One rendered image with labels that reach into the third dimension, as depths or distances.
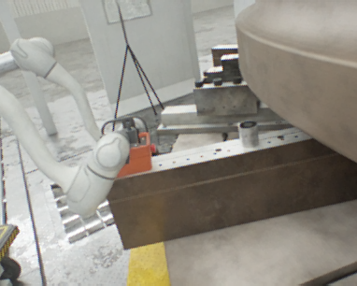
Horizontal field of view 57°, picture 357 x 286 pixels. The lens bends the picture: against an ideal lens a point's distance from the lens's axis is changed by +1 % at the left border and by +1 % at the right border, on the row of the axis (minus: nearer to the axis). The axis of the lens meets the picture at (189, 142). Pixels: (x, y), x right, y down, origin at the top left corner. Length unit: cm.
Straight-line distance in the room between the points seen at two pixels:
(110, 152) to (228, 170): 59
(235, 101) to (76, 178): 150
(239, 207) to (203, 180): 23
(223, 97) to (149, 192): 113
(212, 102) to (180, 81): 225
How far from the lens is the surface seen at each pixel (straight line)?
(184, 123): 257
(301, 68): 106
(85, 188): 106
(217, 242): 151
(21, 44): 165
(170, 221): 150
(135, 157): 132
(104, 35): 412
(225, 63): 237
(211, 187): 142
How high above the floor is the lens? 136
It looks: 26 degrees down
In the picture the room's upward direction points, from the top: 11 degrees counter-clockwise
